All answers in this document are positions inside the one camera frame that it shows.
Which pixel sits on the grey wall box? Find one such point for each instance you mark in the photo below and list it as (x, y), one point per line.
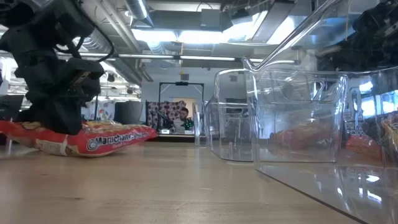
(184, 77)

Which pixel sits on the background black robot arm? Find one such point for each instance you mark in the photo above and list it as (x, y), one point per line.
(163, 119)

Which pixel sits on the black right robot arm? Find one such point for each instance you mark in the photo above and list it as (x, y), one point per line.
(373, 18)

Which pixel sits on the person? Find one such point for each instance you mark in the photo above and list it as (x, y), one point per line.
(183, 123)

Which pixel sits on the white patterned cloth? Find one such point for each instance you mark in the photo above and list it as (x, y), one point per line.
(104, 110)

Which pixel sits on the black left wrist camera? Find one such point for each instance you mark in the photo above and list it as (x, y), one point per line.
(93, 70)

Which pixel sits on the dark grey fabric panel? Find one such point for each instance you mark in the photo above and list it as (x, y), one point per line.
(127, 112)

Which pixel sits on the silver ventilation duct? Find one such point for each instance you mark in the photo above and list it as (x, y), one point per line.
(136, 9)

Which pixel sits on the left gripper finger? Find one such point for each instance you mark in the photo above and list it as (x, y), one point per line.
(65, 121)
(31, 113)

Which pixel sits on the clear plastic bin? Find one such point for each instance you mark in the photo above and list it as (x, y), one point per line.
(295, 124)
(230, 93)
(199, 124)

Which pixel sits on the grey metal post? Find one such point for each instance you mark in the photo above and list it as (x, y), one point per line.
(9, 146)

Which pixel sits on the black metal rig frame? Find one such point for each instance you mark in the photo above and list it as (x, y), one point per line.
(182, 83)

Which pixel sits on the background wooden workbench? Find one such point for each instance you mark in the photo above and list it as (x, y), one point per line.
(175, 135)

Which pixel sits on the dark patterned cloth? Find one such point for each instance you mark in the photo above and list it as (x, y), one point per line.
(164, 110)

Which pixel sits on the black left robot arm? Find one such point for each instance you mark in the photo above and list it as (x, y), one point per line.
(37, 15)

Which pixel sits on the red Maruchan ramen pack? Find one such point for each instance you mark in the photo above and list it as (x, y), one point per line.
(109, 143)

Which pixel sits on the long ceiling light tube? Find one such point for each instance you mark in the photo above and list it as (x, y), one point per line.
(149, 56)

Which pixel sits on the grey ceiling box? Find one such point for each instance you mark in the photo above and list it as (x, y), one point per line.
(211, 18)

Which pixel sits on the bright ceiling light panel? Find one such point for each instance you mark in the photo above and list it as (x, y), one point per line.
(199, 36)

